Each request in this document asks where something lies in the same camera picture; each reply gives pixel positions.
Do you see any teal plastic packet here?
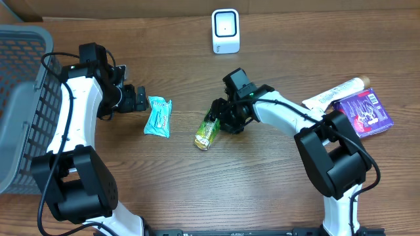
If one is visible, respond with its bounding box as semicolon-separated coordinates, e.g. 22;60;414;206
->
144;96;173;138

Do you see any green yellow snack packet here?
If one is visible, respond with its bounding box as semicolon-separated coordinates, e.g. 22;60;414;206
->
194;110;221;151

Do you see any white bamboo print tube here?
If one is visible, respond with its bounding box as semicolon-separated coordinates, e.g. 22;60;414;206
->
302;75;371;113

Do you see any purple Carefree pad pack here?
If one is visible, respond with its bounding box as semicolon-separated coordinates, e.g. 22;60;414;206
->
333;88;394;138

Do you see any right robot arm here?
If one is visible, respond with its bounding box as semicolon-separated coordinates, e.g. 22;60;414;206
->
209;68;378;235

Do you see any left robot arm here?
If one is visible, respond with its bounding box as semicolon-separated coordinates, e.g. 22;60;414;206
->
30;43;154;235

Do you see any white barcode scanner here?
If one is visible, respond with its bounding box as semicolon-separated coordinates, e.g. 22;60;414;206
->
211;9;240;54

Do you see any grey plastic basket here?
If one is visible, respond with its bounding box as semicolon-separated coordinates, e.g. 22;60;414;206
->
1;25;61;194

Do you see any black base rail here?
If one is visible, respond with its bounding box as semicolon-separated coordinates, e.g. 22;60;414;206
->
144;227;327;236

